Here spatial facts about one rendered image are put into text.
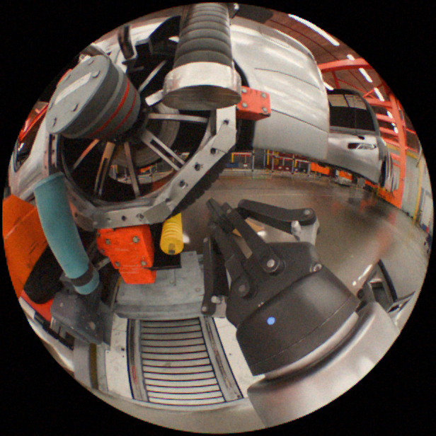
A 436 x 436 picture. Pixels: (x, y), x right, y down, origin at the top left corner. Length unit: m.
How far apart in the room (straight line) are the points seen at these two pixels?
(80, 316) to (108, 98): 0.52
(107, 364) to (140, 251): 0.63
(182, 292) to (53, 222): 0.52
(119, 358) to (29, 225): 0.62
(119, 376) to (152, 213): 0.71
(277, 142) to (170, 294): 0.70
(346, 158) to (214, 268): 2.37
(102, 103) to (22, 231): 0.51
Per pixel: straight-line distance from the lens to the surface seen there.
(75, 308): 0.52
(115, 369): 0.77
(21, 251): 0.62
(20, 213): 0.65
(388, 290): 0.97
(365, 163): 2.42
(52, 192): 0.30
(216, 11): 0.15
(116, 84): 0.24
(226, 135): 0.30
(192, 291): 0.61
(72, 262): 0.33
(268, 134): 0.54
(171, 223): 0.40
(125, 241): 0.36
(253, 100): 0.35
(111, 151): 0.44
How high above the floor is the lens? 0.72
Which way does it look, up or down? 25 degrees down
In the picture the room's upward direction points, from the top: straight up
